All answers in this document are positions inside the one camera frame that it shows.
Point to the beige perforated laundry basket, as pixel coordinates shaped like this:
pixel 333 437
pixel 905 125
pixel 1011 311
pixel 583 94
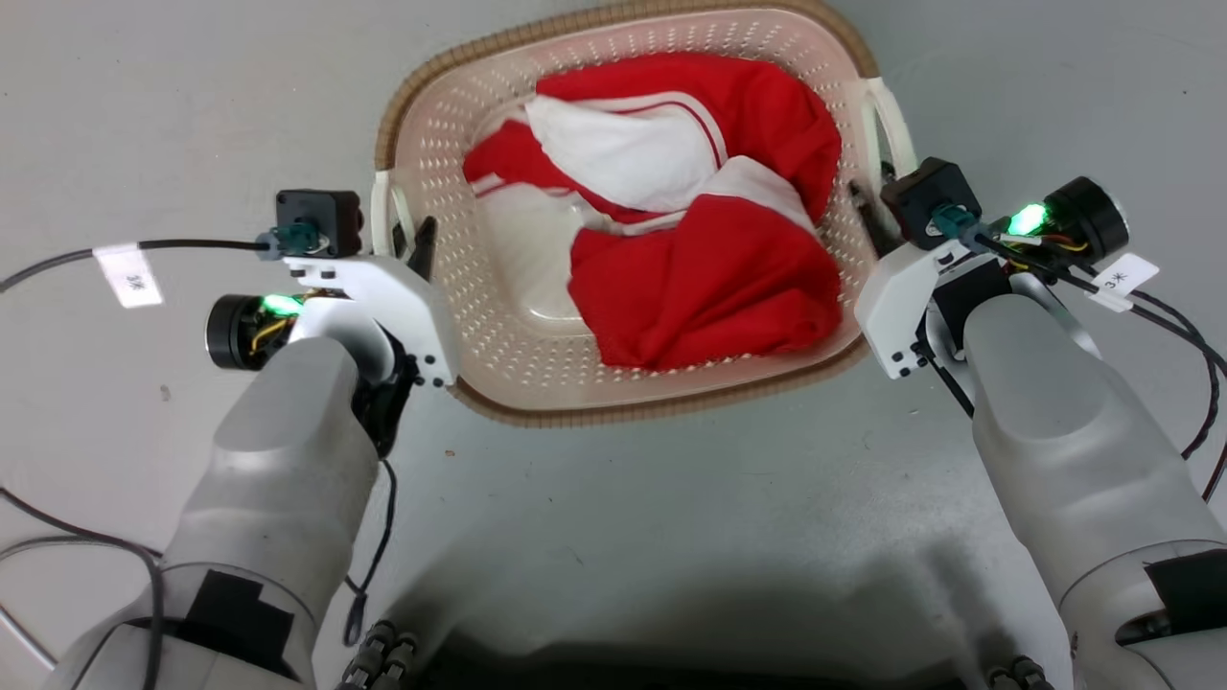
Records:
pixel 498 316

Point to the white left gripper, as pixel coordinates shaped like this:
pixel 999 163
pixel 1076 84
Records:
pixel 383 287

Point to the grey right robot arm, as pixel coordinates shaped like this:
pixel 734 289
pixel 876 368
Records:
pixel 1064 441

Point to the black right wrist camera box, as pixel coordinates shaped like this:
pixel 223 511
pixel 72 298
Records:
pixel 928 196

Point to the red and white garment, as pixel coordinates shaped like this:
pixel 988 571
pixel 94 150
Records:
pixel 709 287

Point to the dark robot base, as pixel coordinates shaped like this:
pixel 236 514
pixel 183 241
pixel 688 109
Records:
pixel 671 671

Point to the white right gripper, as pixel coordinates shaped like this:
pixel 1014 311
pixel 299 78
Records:
pixel 896 307

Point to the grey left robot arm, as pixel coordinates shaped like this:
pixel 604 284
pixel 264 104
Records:
pixel 288 479

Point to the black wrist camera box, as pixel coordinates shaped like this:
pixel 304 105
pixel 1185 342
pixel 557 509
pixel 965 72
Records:
pixel 928 196
pixel 318 218

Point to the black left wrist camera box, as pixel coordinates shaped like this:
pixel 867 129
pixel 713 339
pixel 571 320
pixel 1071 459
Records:
pixel 318 218

